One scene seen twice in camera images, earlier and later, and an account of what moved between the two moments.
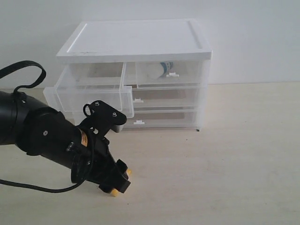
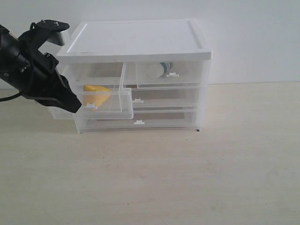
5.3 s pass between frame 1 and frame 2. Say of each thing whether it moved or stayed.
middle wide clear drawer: stayed
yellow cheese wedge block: moved
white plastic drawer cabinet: stayed
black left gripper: moved
